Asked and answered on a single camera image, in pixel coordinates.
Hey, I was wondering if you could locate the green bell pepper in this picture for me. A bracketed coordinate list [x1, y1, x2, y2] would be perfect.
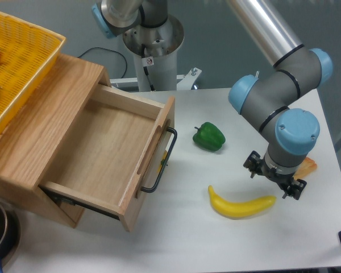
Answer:
[192, 122, 226, 152]

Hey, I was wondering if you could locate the open wooden drawer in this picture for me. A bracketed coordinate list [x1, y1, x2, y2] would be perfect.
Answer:
[40, 85, 176, 231]

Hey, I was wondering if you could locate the yellow plastic basket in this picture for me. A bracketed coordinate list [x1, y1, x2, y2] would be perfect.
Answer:
[0, 12, 66, 135]

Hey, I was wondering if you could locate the dark metal pot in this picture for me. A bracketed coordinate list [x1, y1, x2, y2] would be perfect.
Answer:
[0, 202, 20, 272]

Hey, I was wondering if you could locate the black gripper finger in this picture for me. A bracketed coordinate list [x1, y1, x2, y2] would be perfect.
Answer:
[281, 179, 307, 200]
[243, 151, 262, 178]

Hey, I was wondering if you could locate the black cable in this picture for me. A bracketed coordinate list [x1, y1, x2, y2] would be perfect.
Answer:
[77, 47, 128, 79]

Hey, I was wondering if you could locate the wooden cabinet box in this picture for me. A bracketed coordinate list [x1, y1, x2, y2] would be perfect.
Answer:
[0, 54, 110, 228]

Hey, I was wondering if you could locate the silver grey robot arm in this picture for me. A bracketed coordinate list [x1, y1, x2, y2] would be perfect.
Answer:
[92, 1, 333, 199]

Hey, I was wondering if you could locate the black metal drawer handle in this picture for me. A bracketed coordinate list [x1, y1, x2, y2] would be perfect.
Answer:
[140, 127, 178, 193]

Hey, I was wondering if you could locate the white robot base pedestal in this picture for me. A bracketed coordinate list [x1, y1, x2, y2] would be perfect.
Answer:
[123, 15, 184, 92]

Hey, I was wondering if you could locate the orange bread slice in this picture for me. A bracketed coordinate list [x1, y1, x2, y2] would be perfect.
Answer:
[294, 157, 318, 179]

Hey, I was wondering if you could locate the white metal base bracket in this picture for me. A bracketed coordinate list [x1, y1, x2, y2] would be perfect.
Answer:
[110, 67, 202, 92]

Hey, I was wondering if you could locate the yellow banana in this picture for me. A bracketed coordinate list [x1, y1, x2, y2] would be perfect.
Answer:
[207, 185, 276, 218]

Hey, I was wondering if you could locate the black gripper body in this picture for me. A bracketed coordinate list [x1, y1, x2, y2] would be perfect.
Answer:
[261, 152, 297, 182]

